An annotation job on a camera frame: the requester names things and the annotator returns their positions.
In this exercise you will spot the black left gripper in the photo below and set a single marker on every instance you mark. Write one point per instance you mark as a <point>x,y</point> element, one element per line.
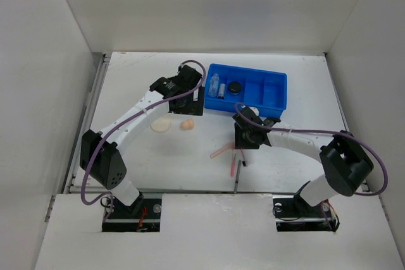
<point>194,107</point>

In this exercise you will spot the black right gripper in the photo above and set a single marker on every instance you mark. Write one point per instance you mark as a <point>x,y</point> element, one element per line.
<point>240,142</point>

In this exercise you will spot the clear bottle black cap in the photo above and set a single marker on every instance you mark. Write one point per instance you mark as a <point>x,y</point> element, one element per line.
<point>221,91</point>

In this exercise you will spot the thin pink brush black tip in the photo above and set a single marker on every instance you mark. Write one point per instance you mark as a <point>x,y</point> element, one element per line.
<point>244,160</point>

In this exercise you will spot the black round compact jar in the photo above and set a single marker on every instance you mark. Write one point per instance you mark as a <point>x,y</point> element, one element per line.
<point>235,87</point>

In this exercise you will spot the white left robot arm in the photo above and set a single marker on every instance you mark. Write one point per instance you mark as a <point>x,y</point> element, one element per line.
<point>101,152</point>

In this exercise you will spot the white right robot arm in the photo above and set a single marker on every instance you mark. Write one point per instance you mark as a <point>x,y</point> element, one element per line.
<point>344,162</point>

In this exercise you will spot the peach makeup sponge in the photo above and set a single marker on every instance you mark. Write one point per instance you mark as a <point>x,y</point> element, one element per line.
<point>187,124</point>

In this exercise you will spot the grey makeup pen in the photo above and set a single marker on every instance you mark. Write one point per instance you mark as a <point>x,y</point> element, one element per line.
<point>237,174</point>

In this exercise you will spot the beige pink pencil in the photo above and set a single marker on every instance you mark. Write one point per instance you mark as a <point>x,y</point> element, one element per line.
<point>222,150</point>

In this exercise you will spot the round beige powder puff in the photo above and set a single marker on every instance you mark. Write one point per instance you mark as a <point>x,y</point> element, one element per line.
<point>161,125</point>

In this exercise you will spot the blue plastic organizer tray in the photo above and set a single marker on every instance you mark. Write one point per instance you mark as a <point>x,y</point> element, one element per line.
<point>265,90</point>

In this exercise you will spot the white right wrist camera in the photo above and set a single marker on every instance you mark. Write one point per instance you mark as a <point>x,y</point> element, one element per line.
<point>254,110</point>

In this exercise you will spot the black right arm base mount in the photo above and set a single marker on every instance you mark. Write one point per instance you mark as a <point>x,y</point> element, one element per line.
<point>293,214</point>

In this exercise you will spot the aluminium rail right edge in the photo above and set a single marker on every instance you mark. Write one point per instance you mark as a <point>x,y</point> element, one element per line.
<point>342,92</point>

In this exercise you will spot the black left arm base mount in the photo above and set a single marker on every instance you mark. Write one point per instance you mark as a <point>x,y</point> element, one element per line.
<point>142,217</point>

